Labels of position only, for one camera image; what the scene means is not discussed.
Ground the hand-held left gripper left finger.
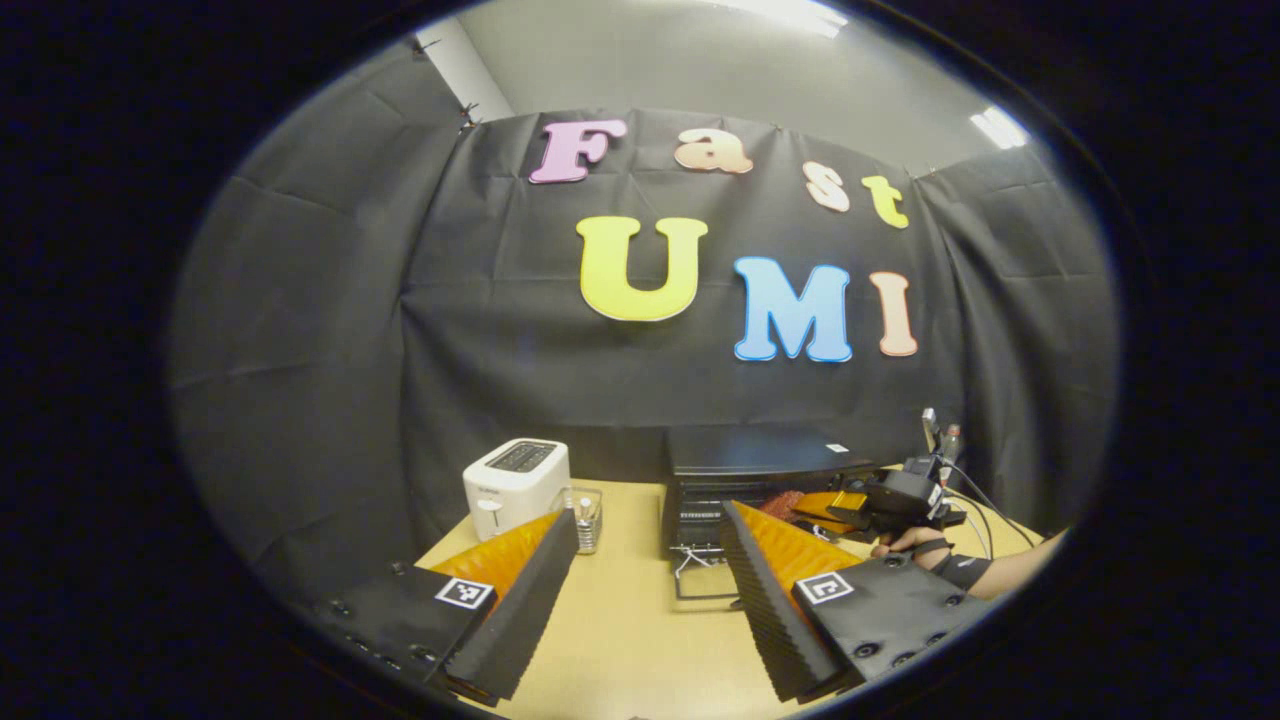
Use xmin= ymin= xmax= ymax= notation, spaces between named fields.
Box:
xmin=318 ymin=508 xmax=581 ymax=703

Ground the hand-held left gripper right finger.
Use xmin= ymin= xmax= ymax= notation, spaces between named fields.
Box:
xmin=722 ymin=500 xmax=993 ymax=705

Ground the black electric oven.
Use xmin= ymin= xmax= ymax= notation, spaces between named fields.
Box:
xmin=660 ymin=424 xmax=883 ymax=603

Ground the clear ribbed glass cup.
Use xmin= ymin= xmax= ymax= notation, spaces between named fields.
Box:
xmin=572 ymin=487 xmax=604 ymax=555

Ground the white toaster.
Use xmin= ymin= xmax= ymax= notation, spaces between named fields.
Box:
xmin=462 ymin=438 xmax=571 ymax=542

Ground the black backdrop cloth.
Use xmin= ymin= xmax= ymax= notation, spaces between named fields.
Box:
xmin=170 ymin=40 xmax=1121 ymax=611

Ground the small ceiling light panel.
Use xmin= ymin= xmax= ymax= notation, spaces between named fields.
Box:
xmin=968 ymin=106 xmax=1031 ymax=151

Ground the large ceiling light panel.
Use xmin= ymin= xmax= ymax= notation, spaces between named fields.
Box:
xmin=720 ymin=0 xmax=849 ymax=39

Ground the black wrist strap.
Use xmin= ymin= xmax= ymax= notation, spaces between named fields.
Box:
xmin=935 ymin=553 xmax=993 ymax=593

